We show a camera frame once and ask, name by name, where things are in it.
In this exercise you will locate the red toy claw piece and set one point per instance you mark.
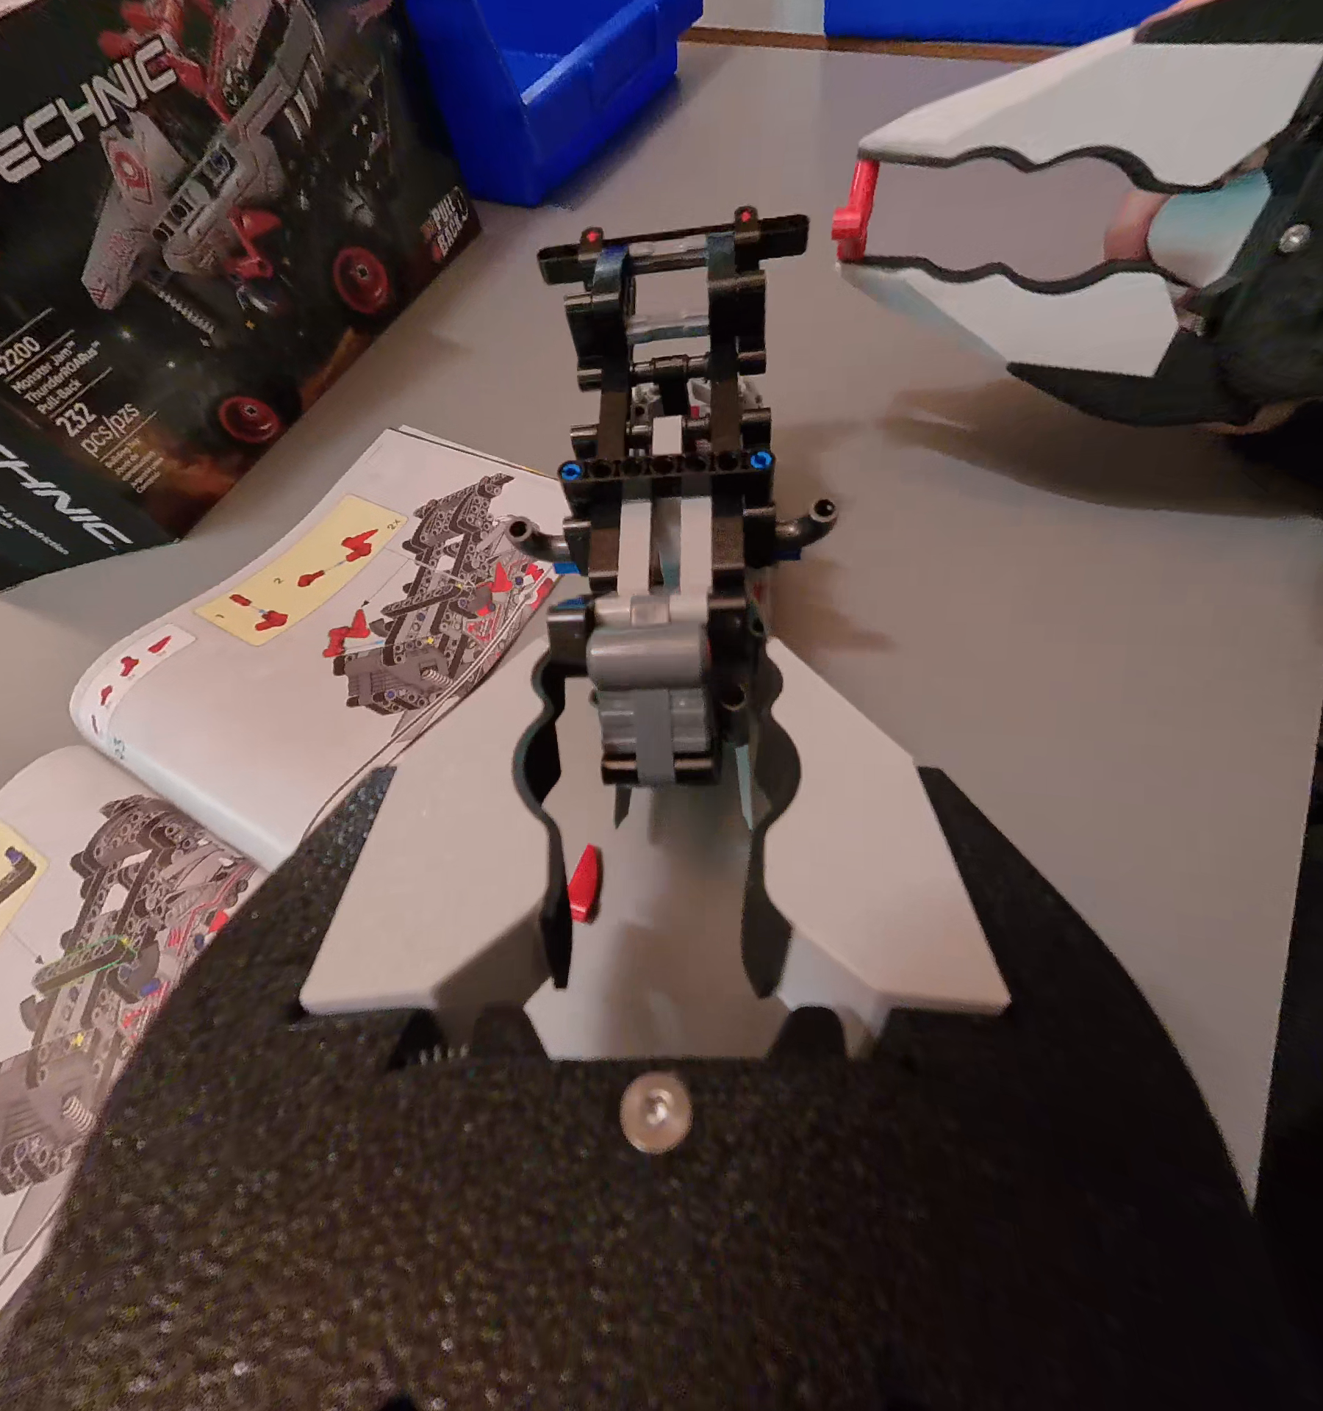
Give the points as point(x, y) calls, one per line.
point(855, 209)

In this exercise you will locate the toy vehicle model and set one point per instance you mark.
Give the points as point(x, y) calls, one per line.
point(673, 441)

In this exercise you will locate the blue plastic bin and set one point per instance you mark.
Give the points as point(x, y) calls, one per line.
point(552, 88)
point(949, 16)

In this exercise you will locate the grey desk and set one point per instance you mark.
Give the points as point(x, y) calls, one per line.
point(1003, 661)

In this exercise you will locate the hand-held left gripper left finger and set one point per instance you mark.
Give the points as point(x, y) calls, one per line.
point(420, 904)

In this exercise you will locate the small red toy piece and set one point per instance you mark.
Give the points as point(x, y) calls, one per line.
point(584, 882)

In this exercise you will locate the instruction booklet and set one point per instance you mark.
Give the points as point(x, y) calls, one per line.
point(288, 617)

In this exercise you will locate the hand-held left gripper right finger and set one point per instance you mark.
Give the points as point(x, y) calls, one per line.
point(893, 904)

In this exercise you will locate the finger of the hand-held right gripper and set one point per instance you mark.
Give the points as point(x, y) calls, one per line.
point(1114, 98)
point(1059, 331)

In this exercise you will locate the dark toy set box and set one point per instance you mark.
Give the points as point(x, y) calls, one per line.
point(177, 275)

